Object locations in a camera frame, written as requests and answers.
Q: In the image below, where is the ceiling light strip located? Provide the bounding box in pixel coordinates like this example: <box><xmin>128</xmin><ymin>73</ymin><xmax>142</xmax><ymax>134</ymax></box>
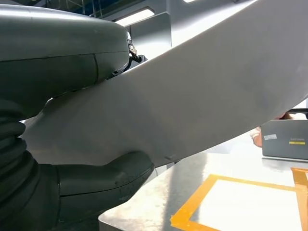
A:
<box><xmin>115</xmin><ymin>8</ymin><xmax>155</xmax><ymax>27</ymax></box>

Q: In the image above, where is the small yellow tape rectangle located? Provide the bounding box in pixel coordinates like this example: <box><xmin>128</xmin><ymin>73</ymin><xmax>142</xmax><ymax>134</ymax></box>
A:
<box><xmin>170</xmin><ymin>173</ymin><xmax>303</xmax><ymax>231</ymax></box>

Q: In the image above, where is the grey laptop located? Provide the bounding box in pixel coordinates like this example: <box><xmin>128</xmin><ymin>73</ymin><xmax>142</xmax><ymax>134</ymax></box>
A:
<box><xmin>260</xmin><ymin>119</ymin><xmax>308</xmax><ymax>162</ymax></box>

